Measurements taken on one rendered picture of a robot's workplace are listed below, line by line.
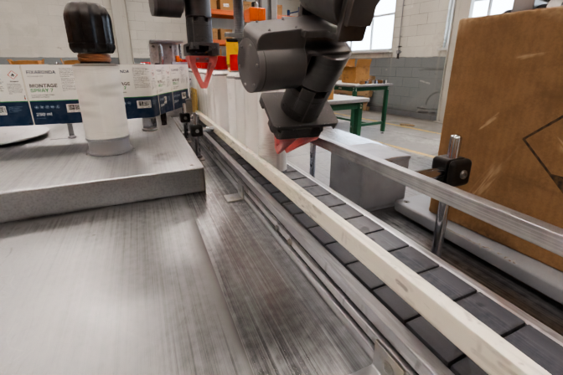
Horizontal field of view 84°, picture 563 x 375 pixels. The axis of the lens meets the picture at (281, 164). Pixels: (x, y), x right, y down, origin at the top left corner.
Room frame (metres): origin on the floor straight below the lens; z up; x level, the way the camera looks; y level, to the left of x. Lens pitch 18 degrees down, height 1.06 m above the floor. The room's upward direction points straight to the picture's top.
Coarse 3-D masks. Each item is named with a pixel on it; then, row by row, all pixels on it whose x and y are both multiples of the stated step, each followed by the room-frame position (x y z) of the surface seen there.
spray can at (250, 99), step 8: (248, 96) 0.59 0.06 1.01; (256, 96) 0.59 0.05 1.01; (248, 104) 0.59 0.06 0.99; (256, 104) 0.59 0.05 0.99; (248, 112) 0.59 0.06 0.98; (256, 112) 0.59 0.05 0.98; (248, 120) 0.59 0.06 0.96; (256, 120) 0.59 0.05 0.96; (248, 128) 0.59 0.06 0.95; (256, 128) 0.59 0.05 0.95; (248, 136) 0.59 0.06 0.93; (256, 136) 0.59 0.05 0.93; (248, 144) 0.59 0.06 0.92; (256, 144) 0.59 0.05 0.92; (256, 152) 0.59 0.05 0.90
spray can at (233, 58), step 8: (232, 56) 0.70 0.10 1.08; (232, 64) 0.70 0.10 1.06; (232, 72) 0.70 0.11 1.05; (232, 80) 0.69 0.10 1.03; (232, 88) 0.69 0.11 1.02; (232, 96) 0.69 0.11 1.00; (232, 104) 0.69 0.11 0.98; (232, 112) 0.69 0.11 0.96; (232, 120) 0.69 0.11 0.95; (232, 128) 0.69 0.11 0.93
